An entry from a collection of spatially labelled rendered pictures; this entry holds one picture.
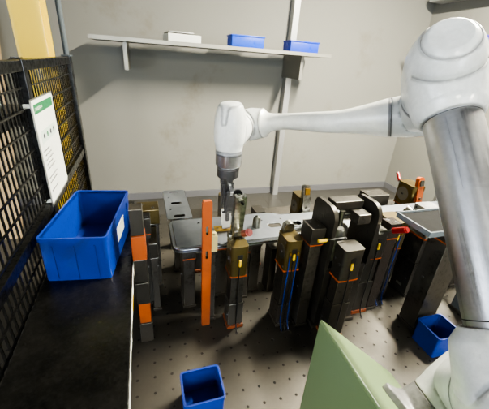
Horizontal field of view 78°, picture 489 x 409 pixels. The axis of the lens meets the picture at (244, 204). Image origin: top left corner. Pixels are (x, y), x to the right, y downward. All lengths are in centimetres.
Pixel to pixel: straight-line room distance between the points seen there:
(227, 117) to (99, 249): 52
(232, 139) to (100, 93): 270
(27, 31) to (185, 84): 228
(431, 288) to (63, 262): 117
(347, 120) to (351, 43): 333
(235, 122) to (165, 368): 79
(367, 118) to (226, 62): 284
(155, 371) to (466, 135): 100
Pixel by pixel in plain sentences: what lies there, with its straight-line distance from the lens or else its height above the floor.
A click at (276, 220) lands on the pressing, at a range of 126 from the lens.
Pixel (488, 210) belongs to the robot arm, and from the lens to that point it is 63.
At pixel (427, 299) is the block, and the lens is 132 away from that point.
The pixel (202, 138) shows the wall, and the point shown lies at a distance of 366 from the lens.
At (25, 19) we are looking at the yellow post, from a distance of 145.
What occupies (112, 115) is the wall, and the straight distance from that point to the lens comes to 359.
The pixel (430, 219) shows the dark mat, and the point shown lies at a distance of 115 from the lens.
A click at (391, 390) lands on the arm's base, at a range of 81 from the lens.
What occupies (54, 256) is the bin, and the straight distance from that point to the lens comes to 91.
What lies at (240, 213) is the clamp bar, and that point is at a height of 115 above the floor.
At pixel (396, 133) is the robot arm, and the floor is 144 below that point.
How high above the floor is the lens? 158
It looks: 25 degrees down
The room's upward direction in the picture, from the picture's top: 4 degrees clockwise
